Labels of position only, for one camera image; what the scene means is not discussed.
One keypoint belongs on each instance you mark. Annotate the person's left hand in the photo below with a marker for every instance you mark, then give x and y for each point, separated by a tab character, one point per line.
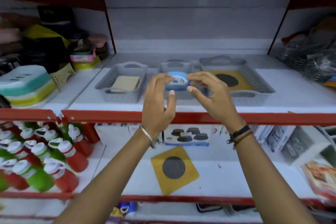
154	105

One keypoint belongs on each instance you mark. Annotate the person's right hand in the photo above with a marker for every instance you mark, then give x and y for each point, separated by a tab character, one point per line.
217	103

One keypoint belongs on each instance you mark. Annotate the person's right thumb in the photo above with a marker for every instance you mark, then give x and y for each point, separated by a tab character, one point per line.
196	96

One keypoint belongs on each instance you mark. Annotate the person's left thumb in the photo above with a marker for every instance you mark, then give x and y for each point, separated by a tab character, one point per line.
172	103

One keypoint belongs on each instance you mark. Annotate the blue round box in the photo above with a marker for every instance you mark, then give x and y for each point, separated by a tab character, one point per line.
179	83

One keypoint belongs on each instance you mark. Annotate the person's left forearm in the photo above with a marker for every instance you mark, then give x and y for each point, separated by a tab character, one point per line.
110	181

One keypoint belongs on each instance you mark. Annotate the person's right forearm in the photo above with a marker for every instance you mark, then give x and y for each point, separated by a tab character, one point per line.
267	179

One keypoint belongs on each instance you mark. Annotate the box with black discs picture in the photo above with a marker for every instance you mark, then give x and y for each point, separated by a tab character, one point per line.
187	134

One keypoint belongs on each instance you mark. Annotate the narrow grey perforated basket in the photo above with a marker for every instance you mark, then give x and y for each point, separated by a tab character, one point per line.
174	66

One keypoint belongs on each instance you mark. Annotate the yellow mat with black circle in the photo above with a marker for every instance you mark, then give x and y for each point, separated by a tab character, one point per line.
244	80
174	168

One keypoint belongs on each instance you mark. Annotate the beige flat pad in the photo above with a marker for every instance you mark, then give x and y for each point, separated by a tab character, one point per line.
126	83

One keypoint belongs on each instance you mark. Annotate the small grey perforated basket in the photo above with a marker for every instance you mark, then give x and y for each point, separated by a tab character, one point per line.
120	96

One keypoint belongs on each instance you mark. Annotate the large grey perforated basket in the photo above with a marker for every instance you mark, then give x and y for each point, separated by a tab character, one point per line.
252	92

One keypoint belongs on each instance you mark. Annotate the black and brown wristbands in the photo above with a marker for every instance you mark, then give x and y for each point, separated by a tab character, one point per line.
240	134

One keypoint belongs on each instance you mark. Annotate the white cardboard box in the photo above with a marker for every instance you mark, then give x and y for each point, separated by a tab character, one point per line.
112	133

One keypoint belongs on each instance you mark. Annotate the red metal shelf rack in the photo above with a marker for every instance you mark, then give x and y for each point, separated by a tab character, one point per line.
105	116

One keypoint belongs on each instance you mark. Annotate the white box with blue print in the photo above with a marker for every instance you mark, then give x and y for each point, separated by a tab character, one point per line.
279	137

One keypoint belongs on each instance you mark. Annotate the pink and yellow container stack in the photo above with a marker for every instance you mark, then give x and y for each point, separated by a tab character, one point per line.
84	59

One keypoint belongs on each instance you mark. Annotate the beige perforated plastic basket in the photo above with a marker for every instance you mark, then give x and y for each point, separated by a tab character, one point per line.
63	74

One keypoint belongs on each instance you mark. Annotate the black flat items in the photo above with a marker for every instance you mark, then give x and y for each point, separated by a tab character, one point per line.
217	207

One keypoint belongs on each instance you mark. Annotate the colourful small packets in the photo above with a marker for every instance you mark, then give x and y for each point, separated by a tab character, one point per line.
123	210

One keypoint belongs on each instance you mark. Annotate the pile of bagged metal utensils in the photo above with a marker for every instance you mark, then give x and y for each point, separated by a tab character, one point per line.
307	53

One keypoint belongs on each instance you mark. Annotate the white and grey box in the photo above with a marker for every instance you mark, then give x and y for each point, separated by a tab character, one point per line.
304	147

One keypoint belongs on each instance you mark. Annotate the pile of dark bags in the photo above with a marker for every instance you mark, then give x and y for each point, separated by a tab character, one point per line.
44	42

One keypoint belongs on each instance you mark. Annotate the group of red and green bottles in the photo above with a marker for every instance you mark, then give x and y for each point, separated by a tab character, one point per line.
39	158

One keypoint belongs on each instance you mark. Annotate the teal and yellow lidded container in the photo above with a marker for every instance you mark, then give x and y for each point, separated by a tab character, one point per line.
25	84

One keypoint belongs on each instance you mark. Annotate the colourful printed packet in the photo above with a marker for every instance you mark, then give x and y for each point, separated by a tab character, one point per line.
321	179

